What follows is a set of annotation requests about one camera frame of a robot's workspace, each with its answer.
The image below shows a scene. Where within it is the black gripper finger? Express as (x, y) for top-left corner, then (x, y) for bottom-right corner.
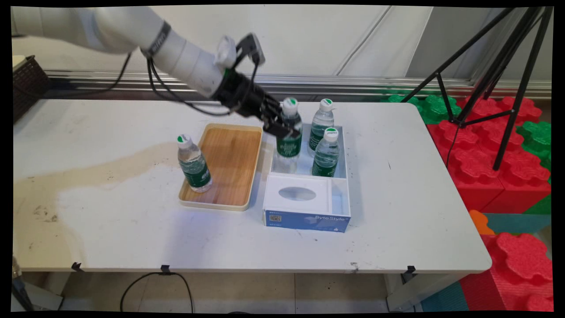
(268, 104), (293, 125)
(263, 118), (301, 140)

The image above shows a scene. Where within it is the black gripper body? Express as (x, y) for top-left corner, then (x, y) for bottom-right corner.
(214, 70), (283, 123)

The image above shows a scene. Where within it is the clear water bottle green label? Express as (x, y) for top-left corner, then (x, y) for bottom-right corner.
(275, 98), (304, 174)
(177, 134), (213, 193)
(311, 127), (341, 178)
(307, 98), (335, 158)

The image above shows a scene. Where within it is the wooden tray with cream rim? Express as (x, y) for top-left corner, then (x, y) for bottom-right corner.
(178, 123), (264, 212)

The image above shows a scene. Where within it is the white and blue cardboard box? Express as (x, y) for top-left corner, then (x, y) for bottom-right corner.
(263, 124), (352, 234)

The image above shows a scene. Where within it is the green foam block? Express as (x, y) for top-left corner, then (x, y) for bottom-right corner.
(388, 94), (462, 125)
(516, 121), (552, 172)

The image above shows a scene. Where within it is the large red foam block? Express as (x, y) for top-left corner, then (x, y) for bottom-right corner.
(426, 96), (552, 214)

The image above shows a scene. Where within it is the dark woven basket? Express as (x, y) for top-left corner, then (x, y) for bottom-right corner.
(12, 55), (52, 125)

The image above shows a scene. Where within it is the orange foam block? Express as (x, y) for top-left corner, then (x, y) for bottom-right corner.
(468, 209), (496, 236)

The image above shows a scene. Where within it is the teal foam mat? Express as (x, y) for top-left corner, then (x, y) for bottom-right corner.
(483, 213), (552, 235)

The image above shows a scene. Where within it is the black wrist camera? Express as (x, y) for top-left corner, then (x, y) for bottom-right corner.
(235, 33), (266, 68)

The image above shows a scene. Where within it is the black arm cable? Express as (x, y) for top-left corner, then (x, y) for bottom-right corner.
(44, 52), (261, 117)

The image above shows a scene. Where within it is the aluminium rail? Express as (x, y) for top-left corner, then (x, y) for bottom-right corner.
(44, 70), (552, 100)

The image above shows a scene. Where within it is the black floor cable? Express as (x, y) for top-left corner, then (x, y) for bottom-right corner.
(120, 271), (195, 314)

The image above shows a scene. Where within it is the black camera tripod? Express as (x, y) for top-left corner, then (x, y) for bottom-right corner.
(400, 6), (555, 171)

